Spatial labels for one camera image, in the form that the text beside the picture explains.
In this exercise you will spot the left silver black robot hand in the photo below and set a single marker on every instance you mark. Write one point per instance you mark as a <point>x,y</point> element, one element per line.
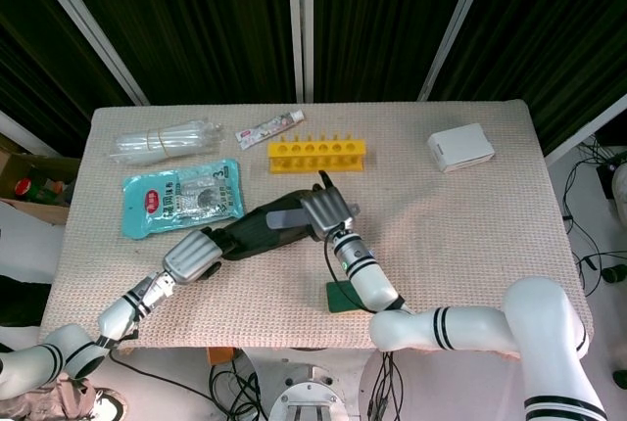
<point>193,257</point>

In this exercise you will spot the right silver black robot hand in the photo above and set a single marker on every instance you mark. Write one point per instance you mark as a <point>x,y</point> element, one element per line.
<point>328,210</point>

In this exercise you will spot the grey tool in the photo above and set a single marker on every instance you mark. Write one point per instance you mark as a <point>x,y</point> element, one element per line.
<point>286,219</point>

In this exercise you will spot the black slipper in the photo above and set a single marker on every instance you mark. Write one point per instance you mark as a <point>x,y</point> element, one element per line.
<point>255,235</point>

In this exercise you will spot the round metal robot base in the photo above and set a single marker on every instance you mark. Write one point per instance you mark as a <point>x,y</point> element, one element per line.
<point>308,394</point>

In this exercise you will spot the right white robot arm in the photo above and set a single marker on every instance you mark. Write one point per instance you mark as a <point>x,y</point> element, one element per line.
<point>465,328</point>

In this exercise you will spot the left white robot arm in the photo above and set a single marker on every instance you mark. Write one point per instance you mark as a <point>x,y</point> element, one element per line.
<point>117,315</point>

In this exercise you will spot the yellow test tube rack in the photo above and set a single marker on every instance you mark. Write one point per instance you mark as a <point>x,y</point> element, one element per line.
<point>318,164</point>

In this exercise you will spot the teal dishcloth package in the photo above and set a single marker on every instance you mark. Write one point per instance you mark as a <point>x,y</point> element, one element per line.
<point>196,201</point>

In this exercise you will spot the green yellow scouring sponge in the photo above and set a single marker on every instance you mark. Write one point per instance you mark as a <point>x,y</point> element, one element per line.
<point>338,298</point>

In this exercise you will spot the white toothpaste tube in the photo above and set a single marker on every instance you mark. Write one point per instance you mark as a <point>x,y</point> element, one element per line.
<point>267,128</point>

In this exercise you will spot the orange block under table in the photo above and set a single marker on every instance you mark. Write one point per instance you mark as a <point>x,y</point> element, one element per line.
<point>220,356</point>

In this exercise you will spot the beige waffle table cloth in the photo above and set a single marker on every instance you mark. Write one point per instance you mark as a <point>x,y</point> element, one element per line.
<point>441,245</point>

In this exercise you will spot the clear plastic bag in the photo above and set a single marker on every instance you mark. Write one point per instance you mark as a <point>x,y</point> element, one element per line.
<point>161,142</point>

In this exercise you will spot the white cardboard box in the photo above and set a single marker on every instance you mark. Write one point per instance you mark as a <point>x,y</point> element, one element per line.
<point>460,147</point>

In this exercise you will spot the brown cardboard box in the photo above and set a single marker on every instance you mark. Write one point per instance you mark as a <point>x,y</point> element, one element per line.
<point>34,205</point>

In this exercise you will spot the white black sneaker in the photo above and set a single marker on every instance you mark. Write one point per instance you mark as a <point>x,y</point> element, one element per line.
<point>110,404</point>

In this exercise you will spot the dark green curtain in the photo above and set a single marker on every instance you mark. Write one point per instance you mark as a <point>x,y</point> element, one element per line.
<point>558,39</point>
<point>196,24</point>
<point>44,78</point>
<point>382,24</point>

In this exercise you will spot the pink trouser leg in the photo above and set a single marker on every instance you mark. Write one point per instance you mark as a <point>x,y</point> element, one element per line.
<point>59,399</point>

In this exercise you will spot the small black floor device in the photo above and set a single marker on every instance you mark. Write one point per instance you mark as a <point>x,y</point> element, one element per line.
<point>612,274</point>

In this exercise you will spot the white frame post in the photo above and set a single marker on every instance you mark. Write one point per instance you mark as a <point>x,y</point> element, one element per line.
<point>24,134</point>
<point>93,29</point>
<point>455,29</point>
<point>300,24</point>
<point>588,132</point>

